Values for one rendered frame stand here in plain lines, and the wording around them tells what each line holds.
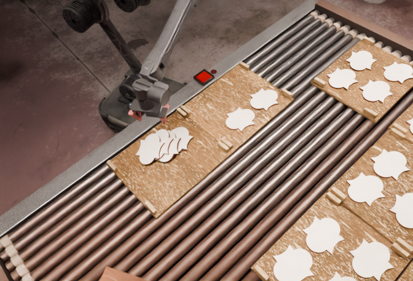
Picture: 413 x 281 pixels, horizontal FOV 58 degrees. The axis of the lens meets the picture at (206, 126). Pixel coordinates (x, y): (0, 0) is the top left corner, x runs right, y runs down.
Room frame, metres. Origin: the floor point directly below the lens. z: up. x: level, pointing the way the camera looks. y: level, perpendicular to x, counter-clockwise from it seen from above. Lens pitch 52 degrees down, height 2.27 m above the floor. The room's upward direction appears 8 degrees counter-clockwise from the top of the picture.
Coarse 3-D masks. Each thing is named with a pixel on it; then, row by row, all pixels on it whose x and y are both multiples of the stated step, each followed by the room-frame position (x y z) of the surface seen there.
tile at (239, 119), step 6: (240, 108) 1.09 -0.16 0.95; (228, 114) 1.06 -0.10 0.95; (234, 114) 1.06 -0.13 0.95; (240, 114) 1.05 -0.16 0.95; (246, 114) 1.05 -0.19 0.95; (252, 114) 1.04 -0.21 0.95; (228, 120) 1.03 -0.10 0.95; (234, 120) 1.03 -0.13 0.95; (240, 120) 1.02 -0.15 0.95; (246, 120) 1.02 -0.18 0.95; (252, 120) 1.01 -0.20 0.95; (228, 126) 1.00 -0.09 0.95; (234, 126) 0.99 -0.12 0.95; (240, 126) 0.99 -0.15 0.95; (246, 126) 0.98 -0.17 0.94
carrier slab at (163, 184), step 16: (176, 112) 1.13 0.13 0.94; (160, 128) 1.05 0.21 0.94; (192, 128) 1.02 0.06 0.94; (192, 144) 0.93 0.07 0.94; (208, 144) 0.92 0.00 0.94; (112, 160) 0.91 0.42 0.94; (128, 160) 0.90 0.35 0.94; (176, 160) 0.86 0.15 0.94; (192, 160) 0.85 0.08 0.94; (208, 160) 0.84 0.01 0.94; (224, 160) 0.84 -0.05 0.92; (128, 176) 0.82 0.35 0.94; (144, 176) 0.81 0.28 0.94; (160, 176) 0.80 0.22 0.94; (176, 176) 0.79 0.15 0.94; (192, 176) 0.78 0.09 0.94; (144, 192) 0.74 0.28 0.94; (160, 192) 0.73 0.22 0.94; (176, 192) 0.71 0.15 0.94; (160, 208) 0.66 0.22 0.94
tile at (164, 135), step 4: (156, 132) 1.00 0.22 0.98; (160, 132) 0.99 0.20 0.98; (164, 132) 0.98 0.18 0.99; (160, 136) 0.97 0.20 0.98; (164, 136) 0.96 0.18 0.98; (168, 136) 0.96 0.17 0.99; (160, 140) 0.95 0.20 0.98; (164, 140) 0.95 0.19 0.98; (168, 140) 0.94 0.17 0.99; (172, 140) 0.94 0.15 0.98; (164, 144) 0.93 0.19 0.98; (168, 144) 0.92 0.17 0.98; (164, 148) 0.91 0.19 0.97; (168, 148) 0.91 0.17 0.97; (160, 152) 0.90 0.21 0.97; (164, 152) 0.89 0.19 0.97; (168, 152) 0.89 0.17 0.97; (160, 156) 0.88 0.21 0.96
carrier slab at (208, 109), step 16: (224, 80) 1.29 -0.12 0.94; (240, 80) 1.27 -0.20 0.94; (256, 80) 1.26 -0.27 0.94; (208, 96) 1.20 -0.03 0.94; (224, 96) 1.18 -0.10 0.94; (240, 96) 1.17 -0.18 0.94; (192, 112) 1.12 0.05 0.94; (208, 112) 1.10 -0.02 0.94; (224, 112) 1.09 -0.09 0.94; (256, 112) 1.06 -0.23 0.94; (272, 112) 1.05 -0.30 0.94; (208, 128) 1.01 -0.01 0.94; (224, 128) 1.00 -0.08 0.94; (256, 128) 0.97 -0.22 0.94; (240, 144) 0.90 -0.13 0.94
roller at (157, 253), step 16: (384, 48) 1.36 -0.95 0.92; (320, 112) 1.03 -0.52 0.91; (304, 128) 0.96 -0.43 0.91; (256, 160) 0.82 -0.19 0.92; (240, 176) 0.75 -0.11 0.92; (224, 192) 0.69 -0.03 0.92; (208, 208) 0.64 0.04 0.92; (192, 224) 0.58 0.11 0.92; (176, 240) 0.53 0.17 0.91; (160, 256) 0.48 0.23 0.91; (128, 272) 0.44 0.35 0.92; (144, 272) 0.44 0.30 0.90
